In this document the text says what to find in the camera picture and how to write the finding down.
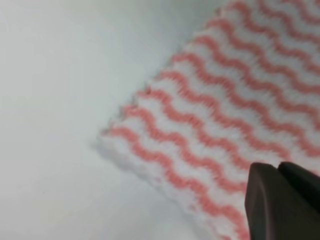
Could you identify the pink white wavy towel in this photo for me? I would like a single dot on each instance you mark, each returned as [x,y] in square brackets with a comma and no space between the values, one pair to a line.
[245,89]

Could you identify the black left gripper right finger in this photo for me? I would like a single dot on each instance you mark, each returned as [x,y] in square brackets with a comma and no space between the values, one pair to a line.
[305,183]

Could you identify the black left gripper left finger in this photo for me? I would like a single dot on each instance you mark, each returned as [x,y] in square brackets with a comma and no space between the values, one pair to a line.
[274,210]

